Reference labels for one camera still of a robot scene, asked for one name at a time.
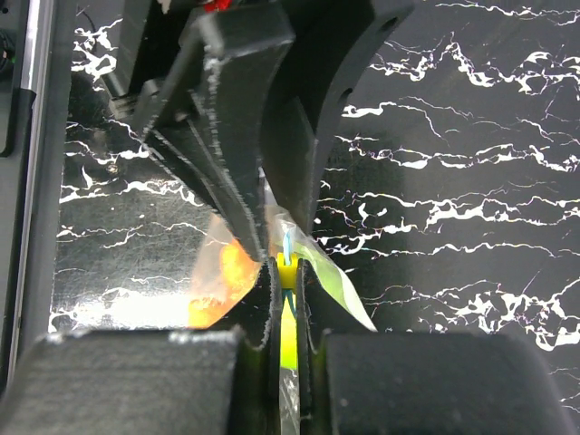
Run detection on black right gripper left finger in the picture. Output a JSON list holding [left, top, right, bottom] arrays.
[[1, 260, 282, 434]]

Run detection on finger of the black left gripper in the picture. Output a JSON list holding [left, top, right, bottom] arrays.
[[260, 0, 415, 234], [133, 4, 295, 263]]

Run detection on orange toy carrot pieces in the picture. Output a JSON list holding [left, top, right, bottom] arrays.
[[188, 240, 262, 329]]

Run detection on green toy apple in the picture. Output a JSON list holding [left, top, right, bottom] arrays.
[[280, 305, 298, 370]]

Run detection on aluminium frame rail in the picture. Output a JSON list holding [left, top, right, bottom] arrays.
[[1, 1, 77, 388]]

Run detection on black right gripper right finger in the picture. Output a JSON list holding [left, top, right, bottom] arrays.
[[296, 260, 576, 434]]

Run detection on clear zip top bag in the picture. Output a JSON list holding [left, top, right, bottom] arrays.
[[196, 205, 376, 434]]

